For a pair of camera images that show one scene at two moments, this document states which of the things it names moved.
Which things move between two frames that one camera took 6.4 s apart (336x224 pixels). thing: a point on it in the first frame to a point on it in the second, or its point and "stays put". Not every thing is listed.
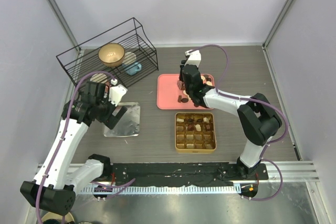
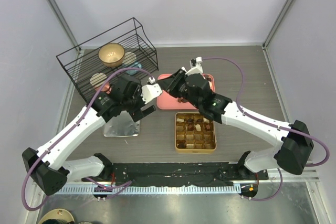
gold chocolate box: x=195 y=132 stays put
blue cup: x=133 y=69 stays put
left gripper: x=114 y=119 to x=137 y=113
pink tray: x=170 y=97 stays put
